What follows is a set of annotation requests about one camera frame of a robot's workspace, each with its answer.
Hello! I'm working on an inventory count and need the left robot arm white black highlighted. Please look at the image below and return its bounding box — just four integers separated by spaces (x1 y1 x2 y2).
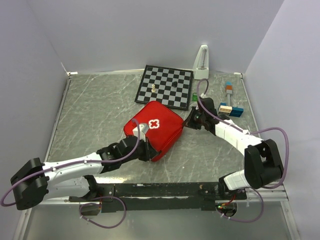
10 135 160 210

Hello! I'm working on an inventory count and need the white metronome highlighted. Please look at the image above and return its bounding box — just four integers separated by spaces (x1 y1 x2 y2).
192 45 209 80

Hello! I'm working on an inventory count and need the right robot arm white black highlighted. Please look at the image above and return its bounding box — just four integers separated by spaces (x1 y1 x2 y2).
183 97 284 200

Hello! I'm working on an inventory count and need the white chess pawn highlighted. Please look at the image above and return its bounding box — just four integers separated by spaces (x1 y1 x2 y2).
151 84 156 93

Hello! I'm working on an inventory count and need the aluminium rail frame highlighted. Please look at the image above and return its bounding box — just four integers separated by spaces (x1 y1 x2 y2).
246 185 289 202

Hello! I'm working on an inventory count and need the black white chessboard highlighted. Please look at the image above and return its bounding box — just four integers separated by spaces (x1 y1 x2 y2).
134 65 193 111

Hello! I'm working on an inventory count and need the black red medicine kit case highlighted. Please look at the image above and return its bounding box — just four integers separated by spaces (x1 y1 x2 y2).
133 101 184 162

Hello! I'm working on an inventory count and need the blue white brick block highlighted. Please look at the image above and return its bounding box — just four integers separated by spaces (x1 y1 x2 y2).
217 102 244 118

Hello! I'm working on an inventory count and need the blue orange grey brick stick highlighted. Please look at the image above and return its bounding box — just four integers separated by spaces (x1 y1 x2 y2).
225 81 233 106

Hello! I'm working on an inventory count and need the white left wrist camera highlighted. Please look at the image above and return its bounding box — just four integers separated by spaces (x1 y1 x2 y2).
132 123 149 141

